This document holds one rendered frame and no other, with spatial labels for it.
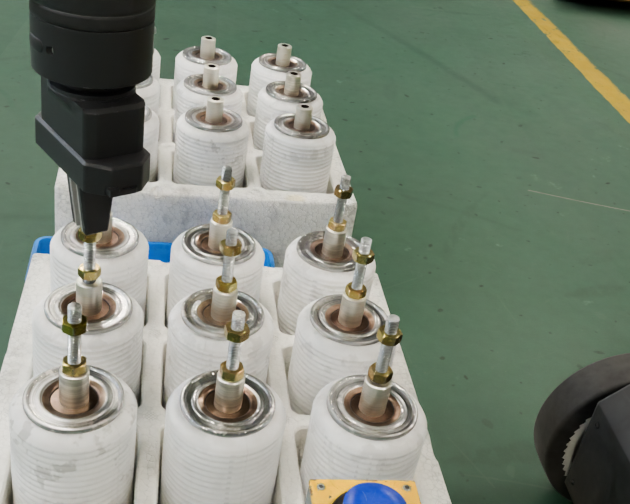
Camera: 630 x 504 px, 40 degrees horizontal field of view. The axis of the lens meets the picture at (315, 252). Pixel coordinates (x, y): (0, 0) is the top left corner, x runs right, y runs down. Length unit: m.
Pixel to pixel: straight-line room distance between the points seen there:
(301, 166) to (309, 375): 0.42
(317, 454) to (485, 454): 0.41
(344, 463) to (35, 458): 0.23
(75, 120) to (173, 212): 0.49
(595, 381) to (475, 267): 0.52
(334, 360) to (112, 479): 0.22
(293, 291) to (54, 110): 0.33
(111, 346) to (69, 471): 0.13
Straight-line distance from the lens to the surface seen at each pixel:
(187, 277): 0.87
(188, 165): 1.15
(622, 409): 0.92
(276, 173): 1.17
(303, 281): 0.88
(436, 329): 1.27
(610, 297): 1.48
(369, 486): 0.55
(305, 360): 0.80
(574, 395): 0.97
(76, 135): 0.67
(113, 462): 0.70
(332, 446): 0.70
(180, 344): 0.78
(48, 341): 0.77
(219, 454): 0.67
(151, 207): 1.14
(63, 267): 0.87
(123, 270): 0.86
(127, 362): 0.79
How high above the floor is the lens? 0.72
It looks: 31 degrees down
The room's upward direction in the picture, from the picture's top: 10 degrees clockwise
